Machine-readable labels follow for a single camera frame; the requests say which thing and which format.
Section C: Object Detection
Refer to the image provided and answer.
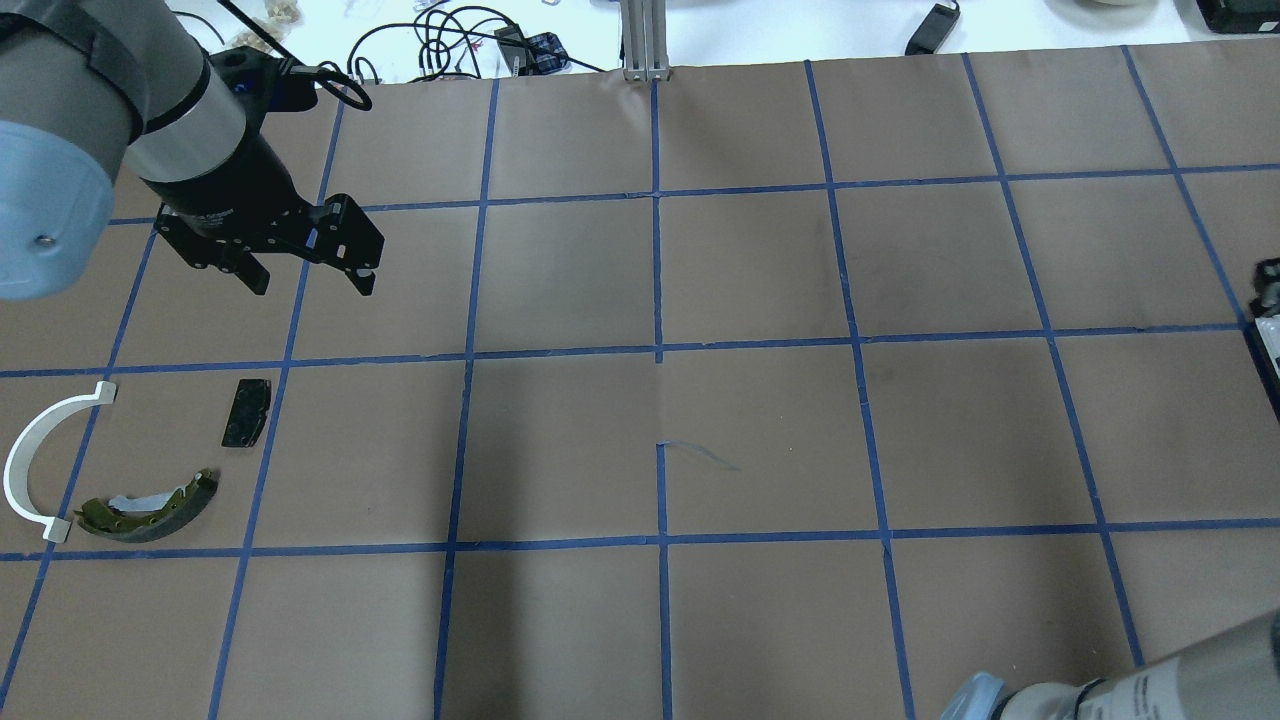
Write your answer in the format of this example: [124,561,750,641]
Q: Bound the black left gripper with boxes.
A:
[155,150,385,297]

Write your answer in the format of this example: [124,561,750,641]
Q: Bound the white curved plastic bracket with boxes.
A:
[3,380,118,544]

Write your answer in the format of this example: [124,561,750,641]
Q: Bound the olive green brake shoe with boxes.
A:
[74,468,219,544]

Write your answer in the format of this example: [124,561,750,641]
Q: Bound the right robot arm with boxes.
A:
[941,611,1279,719]

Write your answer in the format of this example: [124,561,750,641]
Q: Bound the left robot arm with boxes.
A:
[1,1,384,301]

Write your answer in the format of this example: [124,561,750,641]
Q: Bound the black power adapter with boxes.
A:
[904,1,961,56]

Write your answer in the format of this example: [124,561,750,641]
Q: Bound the black brake pad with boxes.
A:
[220,378,273,448]

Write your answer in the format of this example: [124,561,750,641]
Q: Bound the aluminium frame post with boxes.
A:
[618,0,669,82]

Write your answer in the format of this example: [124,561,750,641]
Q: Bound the silver metal tray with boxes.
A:
[1245,313,1279,418]

